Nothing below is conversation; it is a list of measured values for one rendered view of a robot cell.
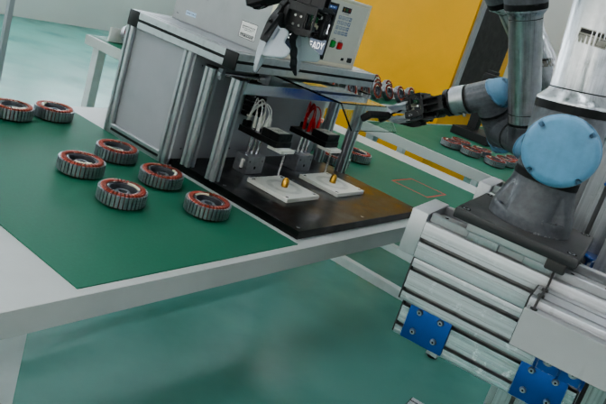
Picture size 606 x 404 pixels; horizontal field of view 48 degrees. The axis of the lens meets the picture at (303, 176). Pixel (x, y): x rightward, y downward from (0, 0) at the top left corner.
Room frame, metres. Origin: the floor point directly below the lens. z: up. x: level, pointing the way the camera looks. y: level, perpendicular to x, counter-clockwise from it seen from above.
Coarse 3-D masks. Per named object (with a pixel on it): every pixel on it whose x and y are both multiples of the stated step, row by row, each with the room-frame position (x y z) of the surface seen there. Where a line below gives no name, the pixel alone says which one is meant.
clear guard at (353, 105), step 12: (300, 84) 1.88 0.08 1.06; (324, 84) 2.03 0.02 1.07; (324, 96) 1.81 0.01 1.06; (336, 96) 1.85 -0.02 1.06; (348, 96) 1.92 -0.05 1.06; (360, 96) 2.00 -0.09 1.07; (348, 108) 1.79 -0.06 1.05; (360, 108) 1.84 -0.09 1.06; (372, 108) 1.90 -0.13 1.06; (384, 108) 1.96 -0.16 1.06; (348, 120) 1.76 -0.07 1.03; (360, 120) 1.81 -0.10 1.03; (372, 120) 1.86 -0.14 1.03; (384, 132) 1.89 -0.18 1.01
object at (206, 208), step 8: (192, 192) 1.54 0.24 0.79; (200, 192) 1.56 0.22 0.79; (184, 200) 1.52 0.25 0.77; (192, 200) 1.49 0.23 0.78; (200, 200) 1.55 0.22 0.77; (208, 200) 1.55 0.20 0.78; (216, 200) 1.56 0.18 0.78; (224, 200) 1.55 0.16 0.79; (184, 208) 1.50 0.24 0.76; (192, 208) 1.48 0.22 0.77; (200, 208) 1.48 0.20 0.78; (208, 208) 1.48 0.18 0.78; (216, 208) 1.49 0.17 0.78; (224, 208) 1.50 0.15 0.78; (200, 216) 1.48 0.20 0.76; (208, 216) 1.48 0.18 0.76; (216, 216) 1.49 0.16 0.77; (224, 216) 1.50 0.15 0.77
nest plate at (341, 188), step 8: (304, 176) 2.01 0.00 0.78; (312, 176) 2.04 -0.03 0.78; (320, 176) 2.07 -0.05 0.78; (328, 176) 2.10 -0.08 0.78; (312, 184) 1.99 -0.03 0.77; (320, 184) 1.97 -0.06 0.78; (328, 184) 2.00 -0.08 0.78; (336, 184) 2.03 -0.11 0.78; (344, 184) 2.06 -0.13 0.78; (328, 192) 1.95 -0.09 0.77; (336, 192) 1.94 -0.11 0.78; (344, 192) 1.97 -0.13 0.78; (352, 192) 2.00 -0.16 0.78; (360, 192) 2.04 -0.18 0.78
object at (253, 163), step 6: (240, 156) 1.89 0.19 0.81; (246, 156) 1.88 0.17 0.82; (252, 156) 1.89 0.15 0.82; (258, 156) 1.91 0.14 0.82; (264, 156) 1.93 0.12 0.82; (234, 162) 1.90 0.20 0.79; (246, 162) 1.87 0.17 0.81; (252, 162) 1.89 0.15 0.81; (258, 162) 1.91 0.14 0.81; (234, 168) 1.89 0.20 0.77; (246, 168) 1.87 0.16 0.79; (252, 168) 1.90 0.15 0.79; (258, 168) 1.92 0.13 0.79
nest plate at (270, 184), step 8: (272, 176) 1.90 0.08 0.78; (280, 176) 1.93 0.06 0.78; (256, 184) 1.79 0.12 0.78; (264, 184) 1.80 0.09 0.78; (272, 184) 1.82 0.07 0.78; (280, 184) 1.85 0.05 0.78; (296, 184) 1.89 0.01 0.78; (272, 192) 1.76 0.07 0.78; (280, 192) 1.77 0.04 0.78; (288, 192) 1.79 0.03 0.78; (296, 192) 1.82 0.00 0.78; (304, 192) 1.84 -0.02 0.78; (312, 192) 1.86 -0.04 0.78; (288, 200) 1.74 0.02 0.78; (296, 200) 1.77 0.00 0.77; (304, 200) 1.80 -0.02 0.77
